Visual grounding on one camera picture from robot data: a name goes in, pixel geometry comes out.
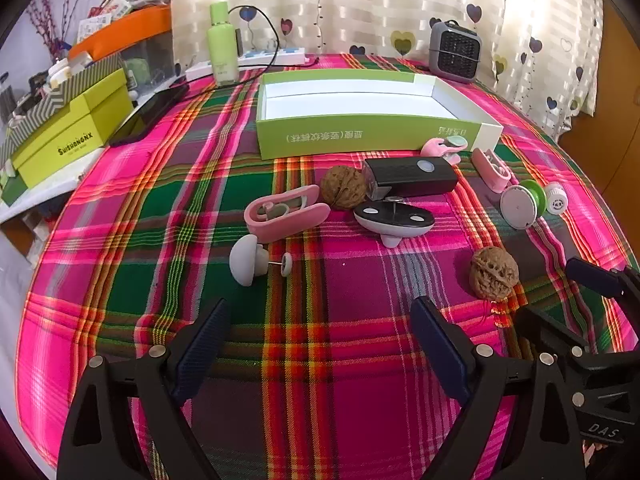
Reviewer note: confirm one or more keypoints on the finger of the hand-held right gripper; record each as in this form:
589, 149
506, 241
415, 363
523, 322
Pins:
595, 276
545, 327

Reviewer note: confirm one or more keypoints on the black smartphone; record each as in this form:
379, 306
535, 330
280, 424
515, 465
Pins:
145, 117

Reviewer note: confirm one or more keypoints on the light green bottle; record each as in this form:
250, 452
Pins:
223, 50

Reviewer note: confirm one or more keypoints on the green and white spool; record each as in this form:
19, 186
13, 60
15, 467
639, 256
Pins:
517, 205

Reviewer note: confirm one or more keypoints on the white power strip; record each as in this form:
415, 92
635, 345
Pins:
280, 55

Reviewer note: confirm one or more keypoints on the brown walnut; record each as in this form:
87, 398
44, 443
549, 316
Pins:
492, 274
341, 187

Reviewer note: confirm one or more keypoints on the dark green round object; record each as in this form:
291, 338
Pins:
137, 69

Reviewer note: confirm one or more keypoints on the yellow-green shoe box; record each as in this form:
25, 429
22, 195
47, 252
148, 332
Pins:
75, 80

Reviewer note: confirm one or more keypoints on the white round tape roll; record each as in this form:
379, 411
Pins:
556, 201

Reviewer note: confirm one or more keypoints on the black and white oval gadget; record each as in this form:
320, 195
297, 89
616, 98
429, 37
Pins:
395, 227

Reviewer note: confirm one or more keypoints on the clear storage bin orange lid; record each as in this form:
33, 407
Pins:
130, 25

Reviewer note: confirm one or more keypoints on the green and white cardboard box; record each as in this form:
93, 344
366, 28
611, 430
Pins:
370, 132

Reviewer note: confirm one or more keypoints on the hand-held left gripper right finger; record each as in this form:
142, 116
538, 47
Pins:
440, 340

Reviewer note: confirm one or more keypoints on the pink green plaid tablecloth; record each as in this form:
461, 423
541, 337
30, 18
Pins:
320, 285

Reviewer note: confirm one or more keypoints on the small pink clip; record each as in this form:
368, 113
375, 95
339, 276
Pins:
495, 180

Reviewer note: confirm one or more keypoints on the grey small heater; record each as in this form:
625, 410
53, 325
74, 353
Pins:
455, 52

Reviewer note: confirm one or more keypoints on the brown wooden board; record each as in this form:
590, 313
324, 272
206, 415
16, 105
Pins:
615, 85

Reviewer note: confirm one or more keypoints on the dark green box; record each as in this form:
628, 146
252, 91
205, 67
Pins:
11, 187

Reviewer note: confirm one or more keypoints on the pink clip with mint pads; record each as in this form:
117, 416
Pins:
432, 149

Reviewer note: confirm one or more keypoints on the heart-print curtain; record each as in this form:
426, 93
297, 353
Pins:
380, 5

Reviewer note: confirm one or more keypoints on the large pink clip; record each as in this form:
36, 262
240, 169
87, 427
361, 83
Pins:
300, 215

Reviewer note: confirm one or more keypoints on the cluster of cosmetic jars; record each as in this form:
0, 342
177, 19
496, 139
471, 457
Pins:
57, 72

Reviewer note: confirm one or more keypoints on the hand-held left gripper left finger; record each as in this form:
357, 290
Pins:
205, 340

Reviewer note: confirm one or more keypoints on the pink flowering branches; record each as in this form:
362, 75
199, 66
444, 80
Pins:
60, 46

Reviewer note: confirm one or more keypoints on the black rectangular device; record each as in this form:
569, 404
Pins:
400, 180

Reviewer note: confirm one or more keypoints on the white side table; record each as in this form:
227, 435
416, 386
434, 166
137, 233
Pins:
35, 200

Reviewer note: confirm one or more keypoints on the lime green box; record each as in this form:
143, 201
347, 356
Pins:
65, 140

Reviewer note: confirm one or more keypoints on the colourful card packets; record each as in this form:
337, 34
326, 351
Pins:
102, 20

